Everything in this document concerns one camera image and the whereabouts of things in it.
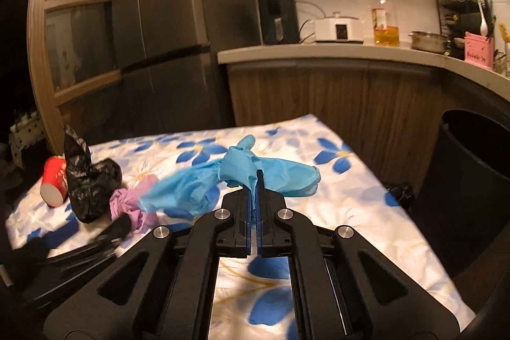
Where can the polka dot cloth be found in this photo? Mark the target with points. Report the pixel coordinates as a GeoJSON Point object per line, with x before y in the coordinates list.
{"type": "Point", "coordinates": [24, 137]}

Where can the small red paper cup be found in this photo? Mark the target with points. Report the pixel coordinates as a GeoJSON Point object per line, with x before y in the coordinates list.
{"type": "Point", "coordinates": [55, 180]}

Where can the black dish rack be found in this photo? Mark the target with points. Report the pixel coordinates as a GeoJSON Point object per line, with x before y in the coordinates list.
{"type": "Point", "coordinates": [458, 5]}

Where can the white electric cooker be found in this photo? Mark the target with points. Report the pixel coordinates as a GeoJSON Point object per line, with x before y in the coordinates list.
{"type": "Point", "coordinates": [338, 30]}

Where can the dark green air fryer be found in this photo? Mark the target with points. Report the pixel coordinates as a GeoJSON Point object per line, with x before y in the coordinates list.
{"type": "Point", "coordinates": [277, 19]}

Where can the black trash bin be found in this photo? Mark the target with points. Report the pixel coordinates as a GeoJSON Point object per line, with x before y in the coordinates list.
{"type": "Point", "coordinates": [466, 180]}

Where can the steel pot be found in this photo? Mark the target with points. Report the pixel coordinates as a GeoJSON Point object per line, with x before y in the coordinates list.
{"type": "Point", "coordinates": [428, 42]}

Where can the white ladle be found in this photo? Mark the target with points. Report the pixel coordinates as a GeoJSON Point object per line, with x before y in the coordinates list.
{"type": "Point", "coordinates": [483, 25]}

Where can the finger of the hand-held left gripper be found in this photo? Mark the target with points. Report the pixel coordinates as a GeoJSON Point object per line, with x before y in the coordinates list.
{"type": "Point", "coordinates": [115, 230]}

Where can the blue disposable glove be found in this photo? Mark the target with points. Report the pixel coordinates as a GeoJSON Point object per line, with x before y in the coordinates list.
{"type": "Point", "coordinates": [179, 192]}
{"type": "Point", "coordinates": [287, 176]}

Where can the pink utensil box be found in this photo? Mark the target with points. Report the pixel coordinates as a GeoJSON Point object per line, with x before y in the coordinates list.
{"type": "Point", "coordinates": [478, 51]}

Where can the grey refrigerator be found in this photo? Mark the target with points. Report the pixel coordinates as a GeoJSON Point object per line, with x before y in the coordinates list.
{"type": "Point", "coordinates": [175, 25]}

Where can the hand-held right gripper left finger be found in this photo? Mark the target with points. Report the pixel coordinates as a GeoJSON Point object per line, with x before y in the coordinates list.
{"type": "Point", "coordinates": [187, 268]}

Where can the cooking oil bottle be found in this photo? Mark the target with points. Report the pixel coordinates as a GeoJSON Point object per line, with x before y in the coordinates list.
{"type": "Point", "coordinates": [384, 29]}

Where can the blue floral tablecloth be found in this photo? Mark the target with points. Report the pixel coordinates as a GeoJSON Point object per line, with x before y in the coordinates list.
{"type": "Point", "coordinates": [350, 212]}

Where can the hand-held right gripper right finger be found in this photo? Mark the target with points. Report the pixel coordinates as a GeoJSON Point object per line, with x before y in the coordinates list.
{"type": "Point", "coordinates": [318, 268]}

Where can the wooden glass-panel door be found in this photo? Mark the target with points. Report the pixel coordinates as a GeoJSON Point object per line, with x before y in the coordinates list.
{"type": "Point", "coordinates": [79, 57]}

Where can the black plastic bag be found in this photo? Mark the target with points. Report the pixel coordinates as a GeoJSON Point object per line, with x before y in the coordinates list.
{"type": "Point", "coordinates": [89, 184]}

